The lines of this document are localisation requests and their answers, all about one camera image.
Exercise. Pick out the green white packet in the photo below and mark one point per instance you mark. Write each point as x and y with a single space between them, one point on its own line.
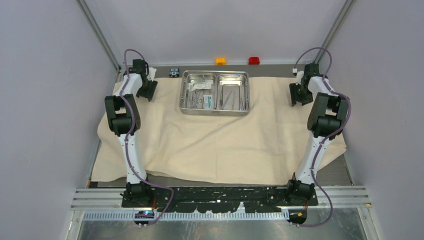
208 102

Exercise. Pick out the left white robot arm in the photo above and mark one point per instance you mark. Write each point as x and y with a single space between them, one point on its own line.
124 121

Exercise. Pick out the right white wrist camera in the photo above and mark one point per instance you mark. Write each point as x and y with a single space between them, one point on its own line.
299 74

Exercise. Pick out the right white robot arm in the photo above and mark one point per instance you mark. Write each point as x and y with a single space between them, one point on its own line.
327 118

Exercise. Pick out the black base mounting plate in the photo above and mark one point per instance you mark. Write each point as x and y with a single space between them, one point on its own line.
254 199

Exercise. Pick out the steel tweezers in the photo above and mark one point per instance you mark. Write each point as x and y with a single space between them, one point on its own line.
231 100

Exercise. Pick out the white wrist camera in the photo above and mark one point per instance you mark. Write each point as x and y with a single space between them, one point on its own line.
299 74
151 73

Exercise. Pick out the small blue owl toy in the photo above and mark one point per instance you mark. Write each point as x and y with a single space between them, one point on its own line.
174 72

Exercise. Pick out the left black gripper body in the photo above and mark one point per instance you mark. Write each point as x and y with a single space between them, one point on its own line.
147 89

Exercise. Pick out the yellow button block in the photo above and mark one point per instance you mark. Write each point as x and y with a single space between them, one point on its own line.
220 61

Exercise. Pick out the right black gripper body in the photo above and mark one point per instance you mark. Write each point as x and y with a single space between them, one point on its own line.
299 93

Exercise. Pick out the wire mesh steel basket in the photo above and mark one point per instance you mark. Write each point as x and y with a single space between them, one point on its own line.
214 112

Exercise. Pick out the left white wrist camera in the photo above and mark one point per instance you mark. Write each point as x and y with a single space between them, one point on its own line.
151 73

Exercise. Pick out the left steel tray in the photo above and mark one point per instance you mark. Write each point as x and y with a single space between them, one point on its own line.
195 78

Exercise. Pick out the white sterile pouch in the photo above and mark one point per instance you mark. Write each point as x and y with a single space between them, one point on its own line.
193 86

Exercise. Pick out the red button block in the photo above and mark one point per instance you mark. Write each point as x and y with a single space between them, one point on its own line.
254 60

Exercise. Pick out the right steel tray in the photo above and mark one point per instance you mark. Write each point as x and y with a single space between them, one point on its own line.
235 81

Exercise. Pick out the steel tray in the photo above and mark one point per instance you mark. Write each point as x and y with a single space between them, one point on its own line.
195 78
235 81

